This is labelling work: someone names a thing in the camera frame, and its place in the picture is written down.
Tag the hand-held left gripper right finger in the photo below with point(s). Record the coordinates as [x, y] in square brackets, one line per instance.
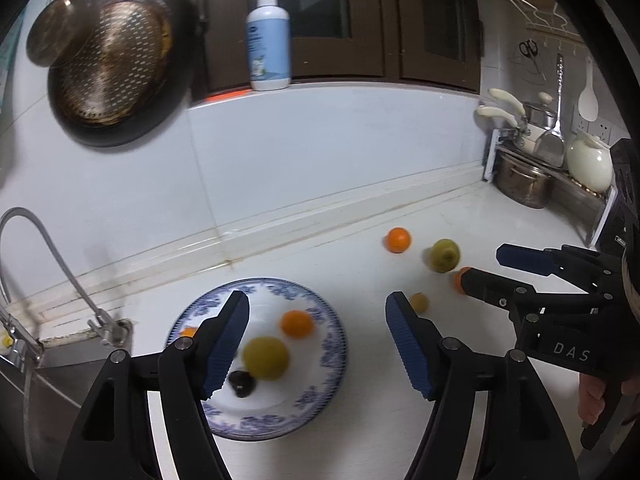
[410, 345]

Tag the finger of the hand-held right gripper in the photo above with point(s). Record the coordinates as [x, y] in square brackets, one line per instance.
[522, 259]
[487, 287]

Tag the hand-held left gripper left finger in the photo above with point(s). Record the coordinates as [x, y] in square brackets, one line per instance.
[227, 345]

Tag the orange tangerine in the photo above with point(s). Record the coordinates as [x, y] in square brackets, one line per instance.
[458, 280]
[398, 239]
[189, 331]
[297, 323]

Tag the green round fruit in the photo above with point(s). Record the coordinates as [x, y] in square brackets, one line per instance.
[444, 255]
[266, 357]

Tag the dark plum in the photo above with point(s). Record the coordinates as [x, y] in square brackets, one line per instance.
[242, 383]

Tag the brown longan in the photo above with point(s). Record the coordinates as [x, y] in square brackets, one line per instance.
[419, 302]

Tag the blue patterned white plate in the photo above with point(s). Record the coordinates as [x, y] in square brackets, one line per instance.
[310, 375]

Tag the person's right hand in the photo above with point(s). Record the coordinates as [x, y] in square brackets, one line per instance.
[591, 400]

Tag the metal kitchen rack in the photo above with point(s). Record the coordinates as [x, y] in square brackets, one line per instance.
[575, 205]

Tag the large steel pot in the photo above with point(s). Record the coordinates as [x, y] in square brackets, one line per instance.
[522, 182]

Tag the thin gooseneck faucet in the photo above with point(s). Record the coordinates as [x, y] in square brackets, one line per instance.
[112, 332]

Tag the metal slotted spatula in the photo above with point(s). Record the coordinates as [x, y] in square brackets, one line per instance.
[552, 146]

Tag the white ceramic jar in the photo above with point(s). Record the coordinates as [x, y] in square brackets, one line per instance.
[590, 162]

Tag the white enamel pot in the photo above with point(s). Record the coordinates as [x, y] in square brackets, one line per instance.
[529, 138]

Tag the small lidded steel pot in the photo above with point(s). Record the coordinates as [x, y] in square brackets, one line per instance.
[540, 112]

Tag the white rice paddle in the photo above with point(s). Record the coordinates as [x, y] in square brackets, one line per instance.
[589, 100]

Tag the stainless steel sink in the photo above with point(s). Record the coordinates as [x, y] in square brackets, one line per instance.
[55, 392]

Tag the large chrome faucet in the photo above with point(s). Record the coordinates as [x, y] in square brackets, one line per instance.
[20, 349]

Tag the black scissors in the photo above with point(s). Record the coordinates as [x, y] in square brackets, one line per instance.
[529, 51]

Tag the black frying pan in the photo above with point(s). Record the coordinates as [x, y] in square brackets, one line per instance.
[172, 85]

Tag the blue white pump bottle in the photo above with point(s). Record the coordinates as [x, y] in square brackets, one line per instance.
[269, 45]

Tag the golden perforated strainer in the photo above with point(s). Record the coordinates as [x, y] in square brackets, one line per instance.
[115, 55]

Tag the small copper ladle pot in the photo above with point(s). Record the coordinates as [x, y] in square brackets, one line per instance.
[55, 35]

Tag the white wall socket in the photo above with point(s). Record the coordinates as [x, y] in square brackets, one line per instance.
[607, 130]

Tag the dark brown window frame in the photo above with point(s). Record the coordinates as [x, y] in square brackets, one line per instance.
[372, 35]
[472, 35]

